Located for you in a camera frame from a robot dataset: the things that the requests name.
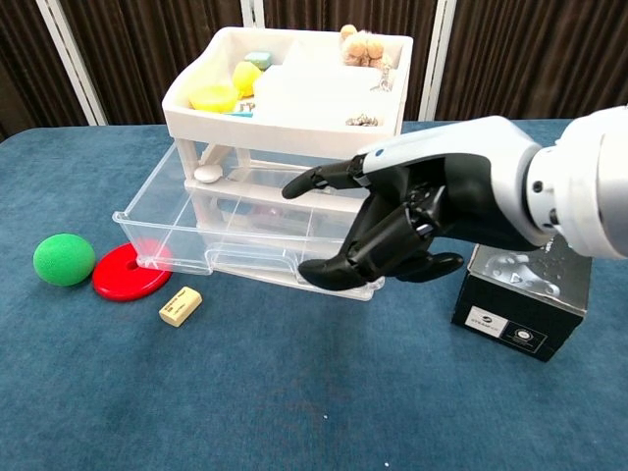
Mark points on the beige eraser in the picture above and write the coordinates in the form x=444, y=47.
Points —
x=180, y=306

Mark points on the green foam ball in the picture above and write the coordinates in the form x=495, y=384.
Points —
x=64, y=260

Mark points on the pale green block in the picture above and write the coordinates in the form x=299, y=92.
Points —
x=258, y=60

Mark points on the blue felt table cover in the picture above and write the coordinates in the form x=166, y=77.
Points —
x=245, y=382

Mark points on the dark pleated curtain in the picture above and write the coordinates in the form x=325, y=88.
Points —
x=530, y=54

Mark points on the beige plush toy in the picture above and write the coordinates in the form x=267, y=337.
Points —
x=362, y=46

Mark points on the teal binder clip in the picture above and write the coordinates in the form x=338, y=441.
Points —
x=239, y=114

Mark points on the yellow round lid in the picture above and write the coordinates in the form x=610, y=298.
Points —
x=213, y=98

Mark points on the metal clips cluster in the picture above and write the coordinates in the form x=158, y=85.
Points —
x=363, y=120

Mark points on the white plastic drawer organizer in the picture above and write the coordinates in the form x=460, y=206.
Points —
x=221, y=127

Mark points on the white partition post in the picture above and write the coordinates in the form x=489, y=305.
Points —
x=252, y=12
x=436, y=59
x=73, y=64

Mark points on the red plastic disc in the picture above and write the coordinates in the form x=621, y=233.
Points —
x=118, y=279

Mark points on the small yellow ball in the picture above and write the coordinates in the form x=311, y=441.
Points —
x=246, y=77

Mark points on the clear plastic drawer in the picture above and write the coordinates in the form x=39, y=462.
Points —
x=162, y=235

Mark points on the black printed carton box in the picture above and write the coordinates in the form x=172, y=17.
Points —
x=515, y=314

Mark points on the white oval pebble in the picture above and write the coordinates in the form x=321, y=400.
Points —
x=208, y=173

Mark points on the metal keyring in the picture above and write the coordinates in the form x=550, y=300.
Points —
x=385, y=78

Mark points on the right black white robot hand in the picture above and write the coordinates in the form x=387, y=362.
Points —
x=456, y=196

